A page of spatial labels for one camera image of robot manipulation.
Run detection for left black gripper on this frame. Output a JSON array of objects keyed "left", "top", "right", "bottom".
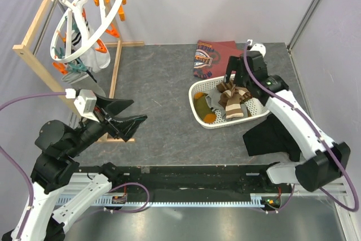
[{"left": 67, "top": 90, "right": 148, "bottom": 156}]

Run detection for brown striped sock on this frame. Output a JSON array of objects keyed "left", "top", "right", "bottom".
[
  {"left": 235, "top": 86, "right": 252, "bottom": 103},
  {"left": 217, "top": 81, "right": 243, "bottom": 119}
]

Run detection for grey sock black stripes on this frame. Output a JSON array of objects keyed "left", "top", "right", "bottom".
[{"left": 240, "top": 103, "right": 252, "bottom": 118}]

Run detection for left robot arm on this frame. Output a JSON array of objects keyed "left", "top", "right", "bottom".
[{"left": 2, "top": 90, "right": 147, "bottom": 240}]

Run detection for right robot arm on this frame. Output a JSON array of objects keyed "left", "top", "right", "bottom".
[{"left": 224, "top": 50, "right": 350, "bottom": 192}]

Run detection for white round sock hanger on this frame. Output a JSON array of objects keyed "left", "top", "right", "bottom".
[{"left": 50, "top": 0, "right": 126, "bottom": 63}]

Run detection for red printed t-shirt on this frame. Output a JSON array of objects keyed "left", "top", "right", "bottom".
[{"left": 193, "top": 40, "right": 243, "bottom": 80}]

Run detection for white perforated plastic basket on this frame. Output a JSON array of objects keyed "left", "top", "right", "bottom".
[{"left": 188, "top": 75, "right": 270, "bottom": 129}]

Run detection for white sock black stripes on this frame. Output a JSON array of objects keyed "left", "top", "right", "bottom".
[{"left": 72, "top": 21, "right": 111, "bottom": 73}]

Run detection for black folded garment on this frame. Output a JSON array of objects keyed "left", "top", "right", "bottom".
[{"left": 243, "top": 114, "right": 301, "bottom": 162}]

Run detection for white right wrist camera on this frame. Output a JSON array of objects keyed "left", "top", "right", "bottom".
[{"left": 247, "top": 39, "right": 266, "bottom": 56}]

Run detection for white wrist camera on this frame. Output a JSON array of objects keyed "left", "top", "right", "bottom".
[
  {"left": 247, "top": 39, "right": 266, "bottom": 56},
  {"left": 65, "top": 89, "right": 99, "bottom": 122}
]

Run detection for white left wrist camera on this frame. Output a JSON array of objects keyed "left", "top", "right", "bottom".
[{"left": 65, "top": 89, "right": 99, "bottom": 122}]

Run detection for aluminium frame rail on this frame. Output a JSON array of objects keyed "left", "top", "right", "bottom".
[{"left": 61, "top": 172, "right": 347, "bottom": 201}]

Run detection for slotted cable duct rail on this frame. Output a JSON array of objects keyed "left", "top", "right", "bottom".
[{"left": 55, "top": 192, "right": 283, "bottom": 208}]

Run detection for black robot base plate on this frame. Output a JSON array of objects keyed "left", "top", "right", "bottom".
[{"left": 117, "top": 165, "right": 292, "bottom": 204}]

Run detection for wooden drying rack frame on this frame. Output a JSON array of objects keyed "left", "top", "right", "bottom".
[{"left": 12, "top": 0, "right": 144, "bottom": 143}]

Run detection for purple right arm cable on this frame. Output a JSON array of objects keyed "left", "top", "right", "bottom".
[{"left": 244, "top": 42, "right": 360, "bottom": 212}]

